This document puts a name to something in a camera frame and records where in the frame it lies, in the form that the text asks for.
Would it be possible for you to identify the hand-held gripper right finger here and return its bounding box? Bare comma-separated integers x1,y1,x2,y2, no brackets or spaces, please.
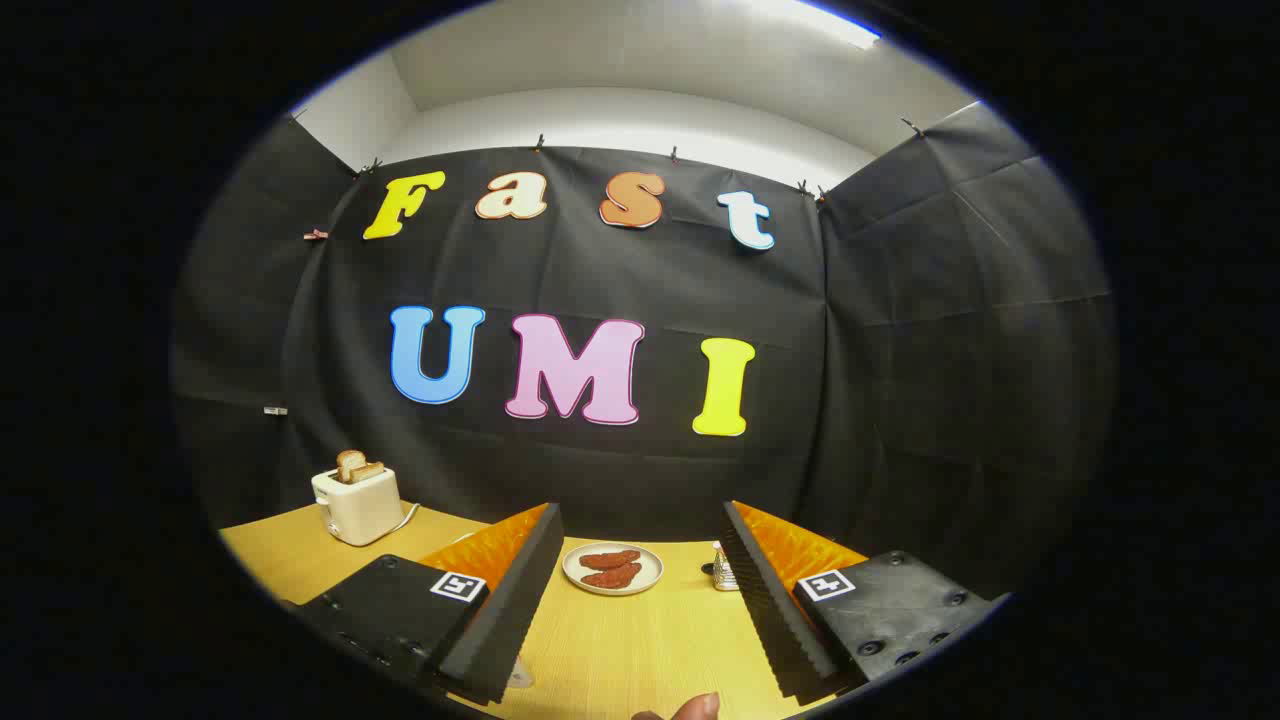
721,500,1011,701

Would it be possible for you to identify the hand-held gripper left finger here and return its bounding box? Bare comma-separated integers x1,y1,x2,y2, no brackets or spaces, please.
280,502,566,707

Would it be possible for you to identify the wooden table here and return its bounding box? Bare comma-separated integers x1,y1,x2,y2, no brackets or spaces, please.
218,500,871,720

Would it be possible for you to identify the round white plate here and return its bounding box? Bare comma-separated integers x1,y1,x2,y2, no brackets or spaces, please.
562,542,665,597

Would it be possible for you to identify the black backdrop cloth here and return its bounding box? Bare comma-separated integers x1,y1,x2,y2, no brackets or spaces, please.
170,100,1116,601

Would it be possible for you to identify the cream toaster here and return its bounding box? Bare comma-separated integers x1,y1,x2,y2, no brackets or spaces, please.
311,465,406,547

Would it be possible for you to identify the metal wire holder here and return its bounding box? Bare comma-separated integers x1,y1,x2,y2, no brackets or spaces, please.
702,541,741,592

